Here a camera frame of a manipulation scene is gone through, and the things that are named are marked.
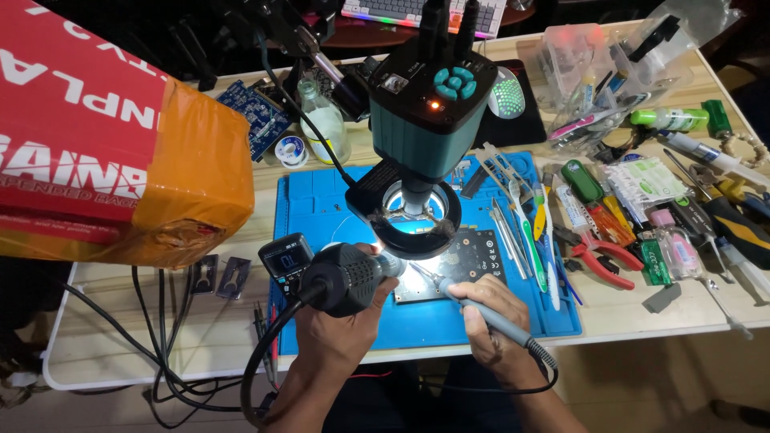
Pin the person's left hand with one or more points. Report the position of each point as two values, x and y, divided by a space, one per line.
337 343

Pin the person's right hand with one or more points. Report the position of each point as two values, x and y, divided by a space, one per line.
499 343

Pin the grey soldering iron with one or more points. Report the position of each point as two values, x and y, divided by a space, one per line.
457 293

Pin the black hot air gun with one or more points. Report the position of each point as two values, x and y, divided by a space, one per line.
346 276

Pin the red black meter probes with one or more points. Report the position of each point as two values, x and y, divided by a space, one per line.
269 343

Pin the white blue toothbrush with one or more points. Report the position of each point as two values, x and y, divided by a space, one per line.
550 270

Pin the black circuit board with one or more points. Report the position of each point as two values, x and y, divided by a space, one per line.
475 252

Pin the person's dark trousers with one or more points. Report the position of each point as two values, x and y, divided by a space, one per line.
421 403

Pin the black digital meter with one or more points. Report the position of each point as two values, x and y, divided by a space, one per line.
284 258

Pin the silver tweezers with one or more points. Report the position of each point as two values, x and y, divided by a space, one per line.
508 237

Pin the grey metal stencil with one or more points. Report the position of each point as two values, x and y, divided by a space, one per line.
204 275
234 278

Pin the blue silicone work mat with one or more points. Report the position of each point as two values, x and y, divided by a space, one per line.
313 204

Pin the white flux tube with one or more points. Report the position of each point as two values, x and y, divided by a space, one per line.
574 207

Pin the orange translucent cutter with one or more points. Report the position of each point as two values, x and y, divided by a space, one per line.
610 225

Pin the grey rubber block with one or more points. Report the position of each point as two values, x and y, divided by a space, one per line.
660 298

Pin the green folding knife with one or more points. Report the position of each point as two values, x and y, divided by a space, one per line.
581 180

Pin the pink liquid bottle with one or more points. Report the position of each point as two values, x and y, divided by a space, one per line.
680 246

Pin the black mouse pad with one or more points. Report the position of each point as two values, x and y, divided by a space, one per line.
523 129

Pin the packet of cotton swabs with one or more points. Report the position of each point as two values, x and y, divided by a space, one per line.
647 183

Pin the clear glass bottle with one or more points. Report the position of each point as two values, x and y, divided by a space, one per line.
325 123

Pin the black flux syringe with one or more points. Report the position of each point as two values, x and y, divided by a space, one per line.
692 222

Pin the blue circuit board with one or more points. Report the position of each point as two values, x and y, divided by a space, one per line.
252 111

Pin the white honeycomb mouse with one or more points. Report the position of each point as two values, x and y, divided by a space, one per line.
506 93

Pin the yellow black screwdriver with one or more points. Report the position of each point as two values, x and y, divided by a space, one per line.
734 225

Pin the clear plastic tool container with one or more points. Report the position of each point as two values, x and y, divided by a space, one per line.
577 72

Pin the green white squeeze bottle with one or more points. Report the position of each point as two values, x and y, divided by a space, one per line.
671 119

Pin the large white syringe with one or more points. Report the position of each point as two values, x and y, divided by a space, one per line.
716 157

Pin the green lighter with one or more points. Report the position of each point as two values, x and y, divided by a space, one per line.
717 118

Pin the red orange taped carton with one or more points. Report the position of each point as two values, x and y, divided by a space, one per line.
90 138

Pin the white backlit keyboard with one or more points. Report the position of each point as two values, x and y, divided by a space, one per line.
397 12

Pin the clear plastic bag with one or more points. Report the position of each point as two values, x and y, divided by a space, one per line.
680 27

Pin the teal black microscope camera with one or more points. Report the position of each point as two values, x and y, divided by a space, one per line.
421 120

